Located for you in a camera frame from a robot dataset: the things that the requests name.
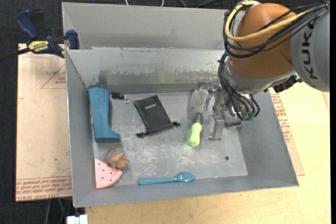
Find pink wedge sponge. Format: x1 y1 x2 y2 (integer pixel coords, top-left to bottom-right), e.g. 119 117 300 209
94 158 123 190

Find black drawstring pouch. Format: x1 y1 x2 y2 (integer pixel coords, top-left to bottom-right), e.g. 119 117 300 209
133 94 181 138

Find teal rubber boot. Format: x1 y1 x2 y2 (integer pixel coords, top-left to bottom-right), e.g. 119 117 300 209
88 87 122 144

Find teal plastic spoon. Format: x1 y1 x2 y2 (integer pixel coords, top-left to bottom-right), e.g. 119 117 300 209
138 172 196 186

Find brown cardboard board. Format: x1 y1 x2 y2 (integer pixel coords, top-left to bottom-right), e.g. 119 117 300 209
15 43 306 202

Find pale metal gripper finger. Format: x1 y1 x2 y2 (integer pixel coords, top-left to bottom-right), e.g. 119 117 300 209
208 115 217 141
215 112 225 141

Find grey metal bin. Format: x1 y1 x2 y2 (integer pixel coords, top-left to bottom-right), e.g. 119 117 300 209
61 2 300 208

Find brown toy turtle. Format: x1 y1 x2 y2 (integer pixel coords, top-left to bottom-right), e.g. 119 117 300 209
106 147 130 169

